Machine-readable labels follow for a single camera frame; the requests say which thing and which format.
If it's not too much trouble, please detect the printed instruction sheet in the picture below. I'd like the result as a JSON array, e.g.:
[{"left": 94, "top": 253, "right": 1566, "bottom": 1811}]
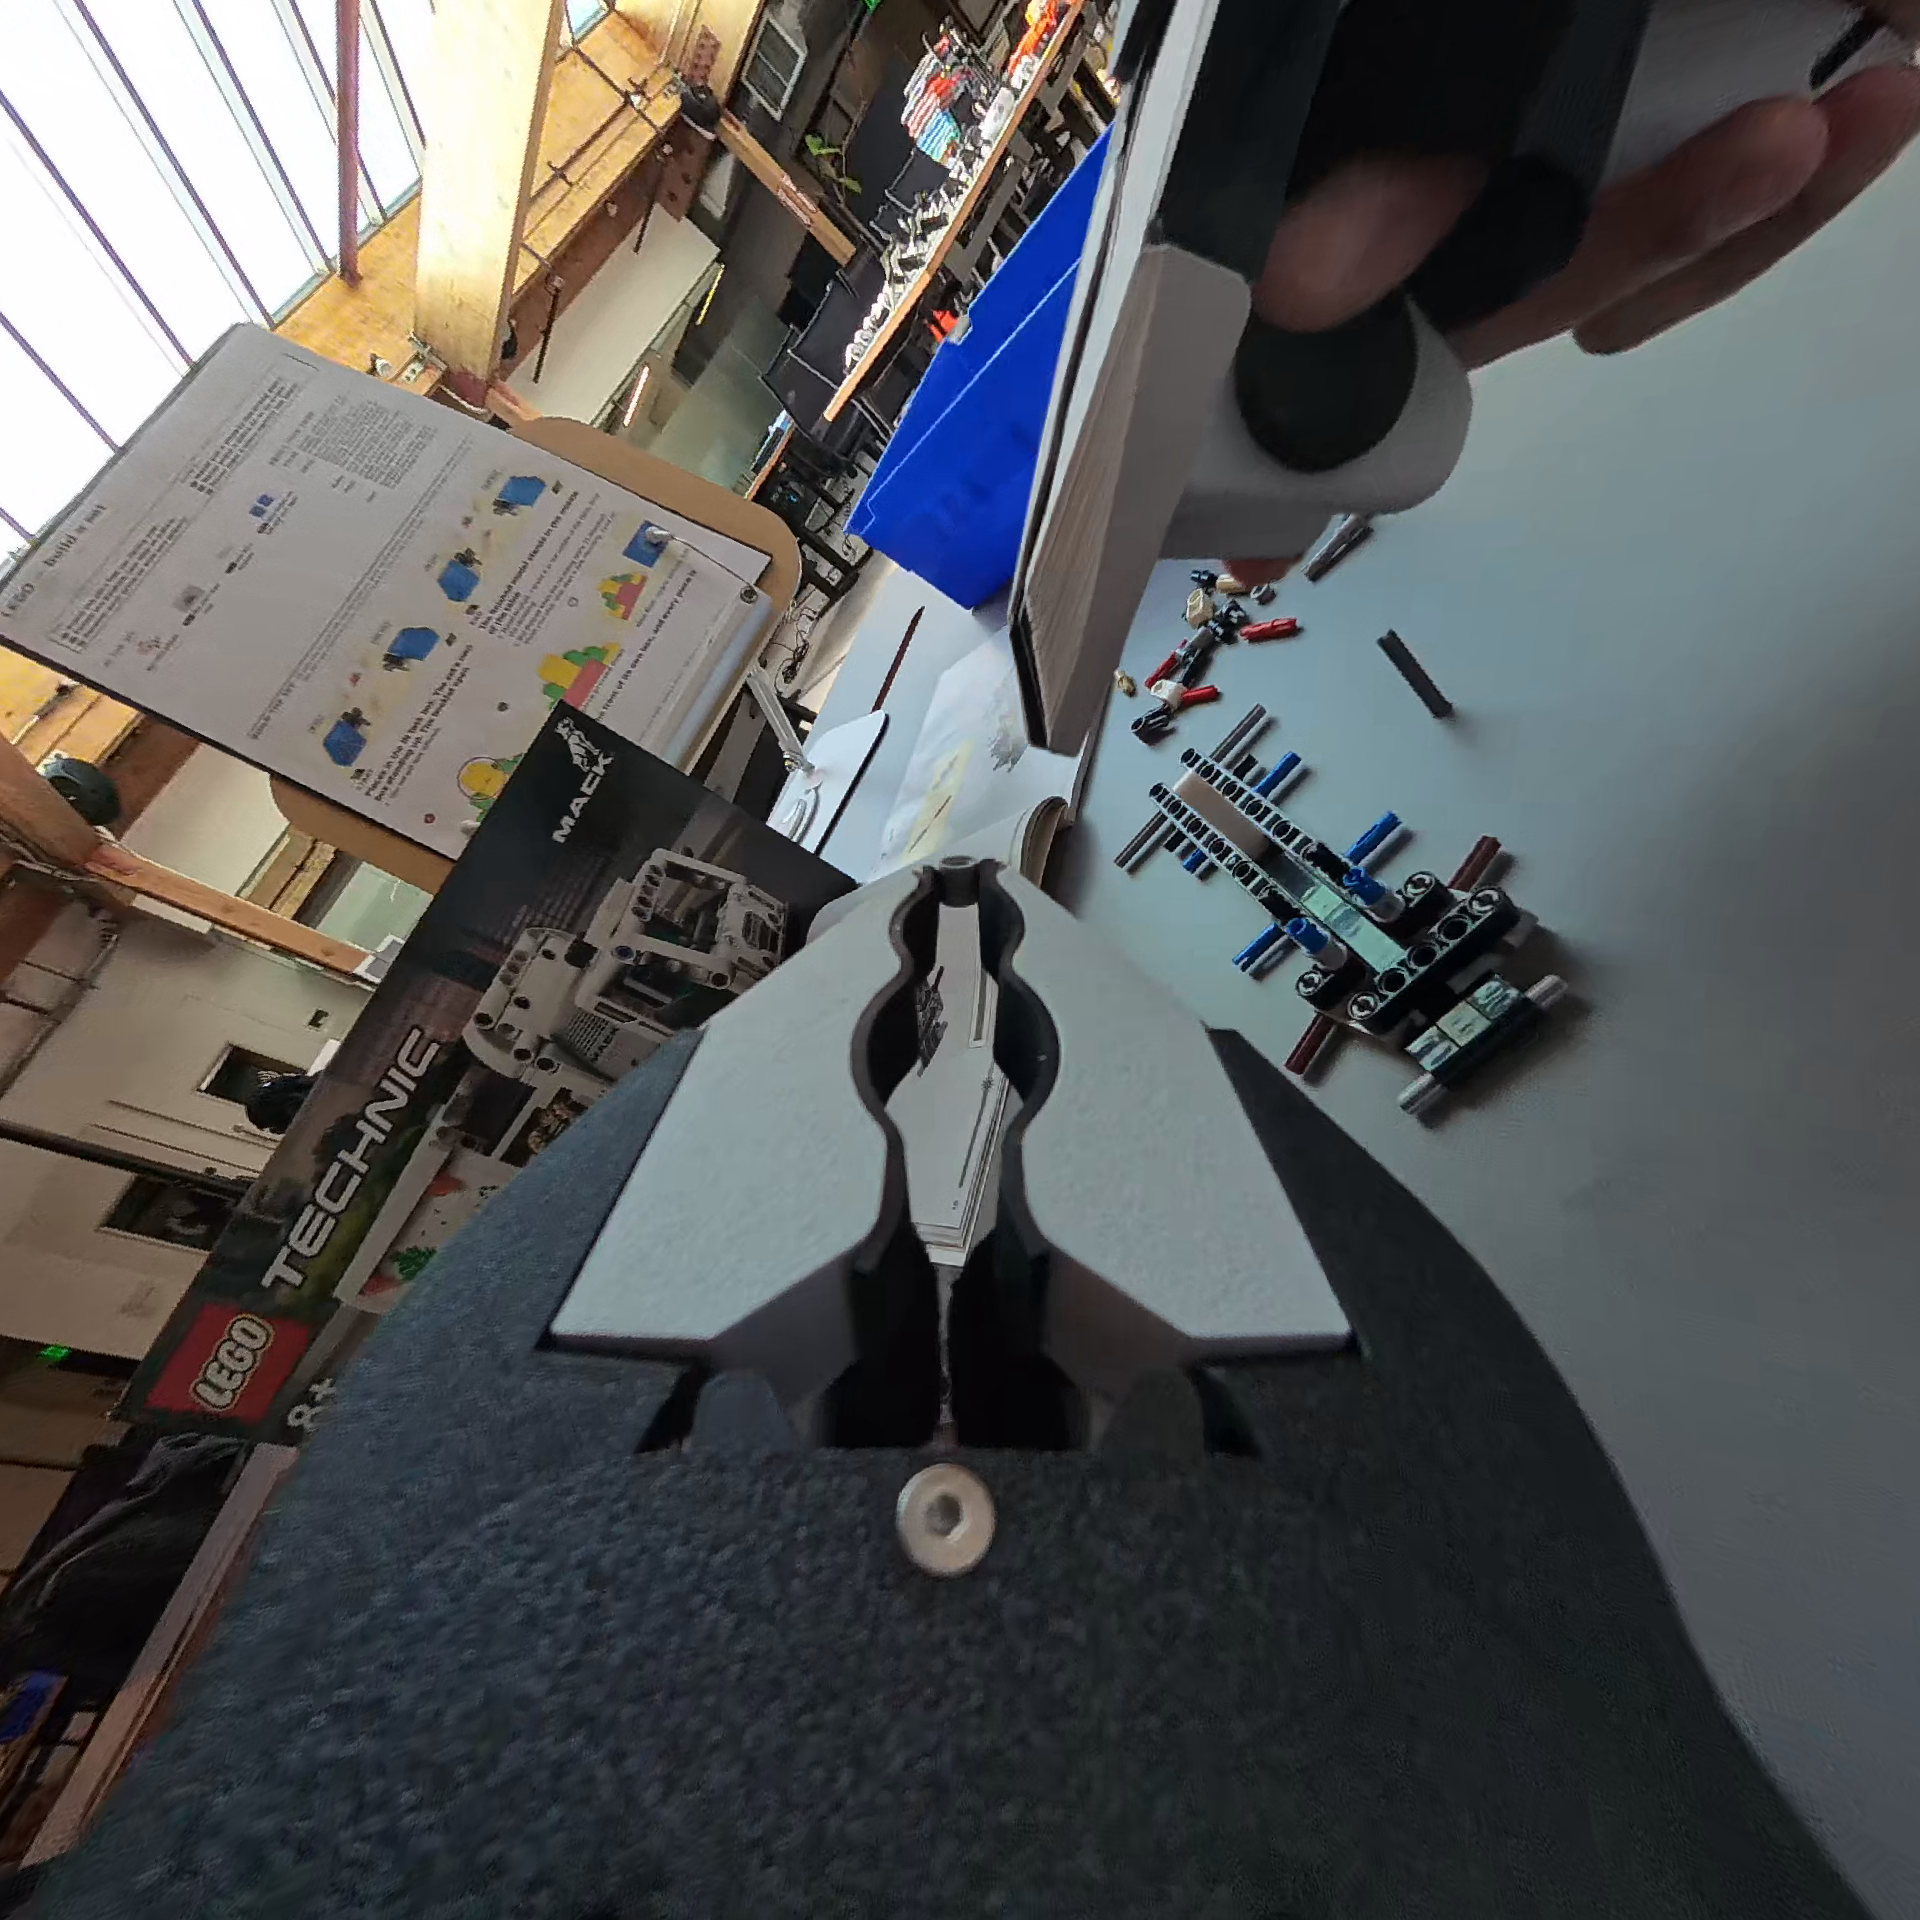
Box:
[{"left": 0, "top": 321, "right": 776, "bottom": 821}]

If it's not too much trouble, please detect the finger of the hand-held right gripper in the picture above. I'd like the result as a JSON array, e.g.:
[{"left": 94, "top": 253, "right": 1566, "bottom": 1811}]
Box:
[{"left": 1011, "top": 0, "right": 1256, "bottom": 756}]

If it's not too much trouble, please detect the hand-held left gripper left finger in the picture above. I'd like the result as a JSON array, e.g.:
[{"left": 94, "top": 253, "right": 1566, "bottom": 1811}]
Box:
[{"left": 548, "top": 861, "right": 942, "bottom": 1445}]

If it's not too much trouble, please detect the black office chair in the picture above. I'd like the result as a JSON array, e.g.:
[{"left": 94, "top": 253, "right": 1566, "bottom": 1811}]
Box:
[{"left": 762, "top": 296, "right": 877, "bottom": 434}]

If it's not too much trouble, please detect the cluster of small lego pins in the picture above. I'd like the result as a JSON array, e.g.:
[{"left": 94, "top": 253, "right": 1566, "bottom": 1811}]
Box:
[{"left": 1122, "top": 566, "right": 1303, "bottom": 745}]

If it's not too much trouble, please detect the blue plastic bin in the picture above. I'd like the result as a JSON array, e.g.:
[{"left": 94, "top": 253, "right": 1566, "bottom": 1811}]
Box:
[{"left": 846, "top": 126, "right": 1122, "bottom": 612}]

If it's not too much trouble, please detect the short black lego beam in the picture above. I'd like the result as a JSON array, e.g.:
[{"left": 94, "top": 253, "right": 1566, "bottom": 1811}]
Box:
[{"left": 1379, "top": 627, "right": 1459, "bottom": 721}]

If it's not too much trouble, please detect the lego set box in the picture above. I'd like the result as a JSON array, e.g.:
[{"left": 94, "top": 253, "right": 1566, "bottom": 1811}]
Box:
[{"left": 116, "top": 700, "right": 860, "bottom": 1451}]

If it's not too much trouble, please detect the wooden workbench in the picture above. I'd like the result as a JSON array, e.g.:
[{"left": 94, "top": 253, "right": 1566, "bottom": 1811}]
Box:
[{"left": 721, "top": 0, "right": 1122, "bottom": 437}]

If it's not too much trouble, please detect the white document stand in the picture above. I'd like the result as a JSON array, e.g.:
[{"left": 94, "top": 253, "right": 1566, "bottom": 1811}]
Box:
[{"left": 644, "top": 515, "right": 893, "bottom": 845}]

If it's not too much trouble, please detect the large window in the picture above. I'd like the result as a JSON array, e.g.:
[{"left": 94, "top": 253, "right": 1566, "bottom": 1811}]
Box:
[{"left": 0, "top": 0, "right": 432, "bottom": 551}]

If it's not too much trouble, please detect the wooden backing board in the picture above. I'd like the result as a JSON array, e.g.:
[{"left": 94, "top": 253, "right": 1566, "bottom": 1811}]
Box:
[{"left": 276, "top": 413, "right": 807, "bottom": 860}]

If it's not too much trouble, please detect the person's right hand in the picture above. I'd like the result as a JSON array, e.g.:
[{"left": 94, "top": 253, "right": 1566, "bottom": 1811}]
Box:
[{"left": 1256, "top": 59, "right": 1920, "bottom": 365}]

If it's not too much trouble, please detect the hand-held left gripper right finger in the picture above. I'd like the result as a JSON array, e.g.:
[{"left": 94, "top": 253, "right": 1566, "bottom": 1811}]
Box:
[{"left": 950, "top": 864, "right": 1363, "bottom": 1445}]

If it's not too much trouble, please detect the partly built lego assembly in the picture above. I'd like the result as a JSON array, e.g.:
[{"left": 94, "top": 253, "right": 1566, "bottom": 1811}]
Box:
[{"left": 1117, "top": 703, "right": 1572, "bottom": 1115}]

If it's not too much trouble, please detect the wooden pillar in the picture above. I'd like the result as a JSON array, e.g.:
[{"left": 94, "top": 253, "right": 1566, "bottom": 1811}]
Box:
[{"left": 410, "top": 0, "right": 571, "bottom": 395}]

